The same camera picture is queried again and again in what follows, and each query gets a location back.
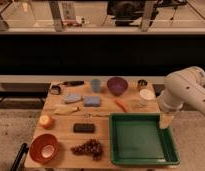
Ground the red bowl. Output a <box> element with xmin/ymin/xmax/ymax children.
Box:
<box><xmin>29</xmin><ymin>134</ymin><xmax>59</xmax><ymax>164</ymax></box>

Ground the bunch of dark grapes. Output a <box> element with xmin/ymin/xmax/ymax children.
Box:
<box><xmin>70</xmin><ymin>139</ymin><xmax>103</xmax><ymax>161</ymax></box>

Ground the light blue towel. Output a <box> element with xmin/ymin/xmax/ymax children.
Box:
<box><xmin>64</xmin><ymin>93</ymin><xmax>82</xmax><ymax>104</ymax></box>

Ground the small metal cup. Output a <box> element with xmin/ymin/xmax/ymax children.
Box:
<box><xmin>137</xmin><ymin>79</ymin><xmax>148</xmax><ymax>90</ymax></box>

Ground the orange carrot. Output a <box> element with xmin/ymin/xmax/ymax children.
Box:
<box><xmin>115</xmin><ymin>99</ymin><xmax>128</xmax><ymax>113</ymax></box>

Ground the metal fork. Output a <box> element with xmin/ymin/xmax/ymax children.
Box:
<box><xmin>84</xmin><ymin>113</ymin><xmax>109</xmax><ymax>118</ymax></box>

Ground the purple bowl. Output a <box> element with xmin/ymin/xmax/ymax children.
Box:
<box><xmin>107</xmin><ymin>77</ymin><xmax>128</xmax><ymax>96</ymax></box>

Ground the blue cup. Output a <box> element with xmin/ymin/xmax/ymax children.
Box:
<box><xmin>90</xmin><ymin>79</ymin><xmax>101</xmax><ymax>93</ymax></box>

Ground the orange apple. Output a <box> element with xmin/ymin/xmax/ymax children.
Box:
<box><xmin>39</xmin><ymin>115</ymin><xmax>54</xmax><ymax>129</ymax></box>

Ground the blue sponge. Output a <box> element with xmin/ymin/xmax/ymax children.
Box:
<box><xmin>83</xmin><ymin>96</ymin><xmax>101</xmax><ymax>107</ymax></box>

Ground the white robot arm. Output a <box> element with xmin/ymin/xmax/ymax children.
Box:
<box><xmin>157</xmin><ymin>66</ymin><xmax>205</xmax><ymax>129</ymax></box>

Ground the green plastic tray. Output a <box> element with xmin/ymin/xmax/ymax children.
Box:
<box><xmin>109</xmin><ymin>114</ymin><xmax>180</xmax><ymax>167</ymax></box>

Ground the black rectangular block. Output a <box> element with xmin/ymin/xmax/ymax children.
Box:
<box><xmin>73</xmin><ymin>123</ymin><xmax>95</xmax><ymax>133</ymax></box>

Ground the black handled knife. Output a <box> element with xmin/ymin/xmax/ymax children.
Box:
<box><xmin>61</xmin><ymin>81</ymin><xmax>84</xmax><ymax>86</ymax></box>

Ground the small white cup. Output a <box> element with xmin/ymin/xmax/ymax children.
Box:
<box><xmin>41</xmin><ymin>145</ymin><xmax>55</xmax><ymax>158</ymax></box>

